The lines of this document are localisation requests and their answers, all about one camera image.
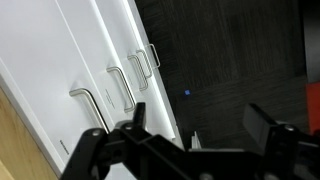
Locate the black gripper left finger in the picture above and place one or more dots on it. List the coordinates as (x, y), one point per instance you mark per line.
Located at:
(100, 150)

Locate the small blue square marker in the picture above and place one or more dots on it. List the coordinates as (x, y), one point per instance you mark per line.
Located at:
(187, 92)

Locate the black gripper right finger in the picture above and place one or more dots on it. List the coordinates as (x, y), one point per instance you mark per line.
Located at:
(286, 150)

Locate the red box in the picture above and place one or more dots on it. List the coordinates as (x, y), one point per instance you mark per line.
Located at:
(314, 106)

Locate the white cabinet frame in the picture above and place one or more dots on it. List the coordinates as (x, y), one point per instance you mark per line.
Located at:
(30, 121)

